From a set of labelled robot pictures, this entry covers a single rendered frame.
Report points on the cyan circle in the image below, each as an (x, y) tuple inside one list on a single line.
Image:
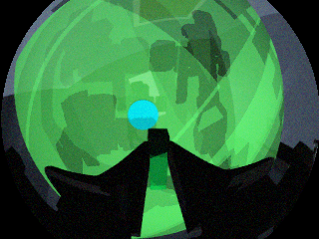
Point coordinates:
[(143, 114)]

